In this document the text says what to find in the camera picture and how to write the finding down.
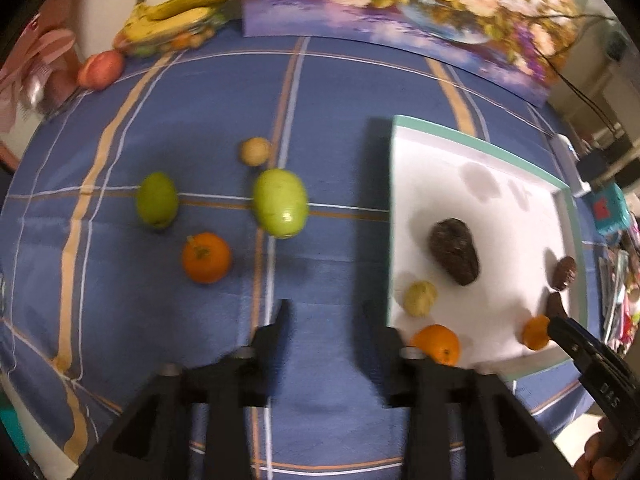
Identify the blue plaid tablecloth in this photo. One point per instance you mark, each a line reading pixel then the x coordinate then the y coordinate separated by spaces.
pixel 320 110

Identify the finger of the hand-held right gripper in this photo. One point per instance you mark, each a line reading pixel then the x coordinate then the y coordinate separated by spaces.
pixel 570 337

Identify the clear tray of small fruits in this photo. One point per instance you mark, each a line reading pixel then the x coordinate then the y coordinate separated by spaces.
pixel 185 41

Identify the white wooden rack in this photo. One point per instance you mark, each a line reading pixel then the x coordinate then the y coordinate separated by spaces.
pixel 622 110

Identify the tan lumpy fruit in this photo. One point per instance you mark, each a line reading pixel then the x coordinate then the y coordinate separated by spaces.
pixel 420 298

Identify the small round tan fruit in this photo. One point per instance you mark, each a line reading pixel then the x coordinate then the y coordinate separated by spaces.
pixel 255 151

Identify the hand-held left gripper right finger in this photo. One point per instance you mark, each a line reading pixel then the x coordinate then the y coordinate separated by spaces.
pixel 385 355

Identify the person's right hand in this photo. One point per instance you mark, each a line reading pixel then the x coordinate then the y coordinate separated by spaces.
pixel 602 460

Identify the pile of colourful small accessories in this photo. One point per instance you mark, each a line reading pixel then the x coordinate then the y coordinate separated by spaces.
pixel 625 290

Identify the white power strip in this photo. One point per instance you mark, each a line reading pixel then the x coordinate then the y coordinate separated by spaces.
pixel 567 160

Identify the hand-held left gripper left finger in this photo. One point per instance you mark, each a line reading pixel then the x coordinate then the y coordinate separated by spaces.
pixel 272 355

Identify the smooth dark avocado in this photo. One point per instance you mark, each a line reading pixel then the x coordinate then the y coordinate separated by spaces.
pixel 555 306

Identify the red peach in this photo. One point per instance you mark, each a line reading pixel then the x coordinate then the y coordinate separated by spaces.
pixel 101 70

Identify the brown date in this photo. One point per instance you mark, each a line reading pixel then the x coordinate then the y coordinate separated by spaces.
pixel 565 272

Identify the wrinkled dark avocado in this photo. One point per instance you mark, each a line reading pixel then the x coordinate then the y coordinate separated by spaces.
pixel 452 250

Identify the large green fruit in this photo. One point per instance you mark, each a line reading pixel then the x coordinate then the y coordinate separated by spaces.
pixel 280 203

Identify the black power adapter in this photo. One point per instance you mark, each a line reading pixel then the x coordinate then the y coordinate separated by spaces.
pixel 592 166

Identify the flower painting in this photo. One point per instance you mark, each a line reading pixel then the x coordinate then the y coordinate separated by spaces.
pixel 425 5

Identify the white tray with teal rim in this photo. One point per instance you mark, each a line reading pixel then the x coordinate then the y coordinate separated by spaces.
pixel 500 220

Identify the small green fruit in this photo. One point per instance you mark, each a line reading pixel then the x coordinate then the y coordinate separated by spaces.
pixel 156 200

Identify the teal plastic box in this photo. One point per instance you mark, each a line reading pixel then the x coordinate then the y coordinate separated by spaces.
pixel 607 207

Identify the yellow banana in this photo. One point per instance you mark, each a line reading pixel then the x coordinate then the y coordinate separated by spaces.
pixel 165 25
pixel 190 2

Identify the orange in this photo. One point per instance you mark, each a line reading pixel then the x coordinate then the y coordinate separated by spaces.
pixel 536 334
pixel 206 257
pixel 437 344

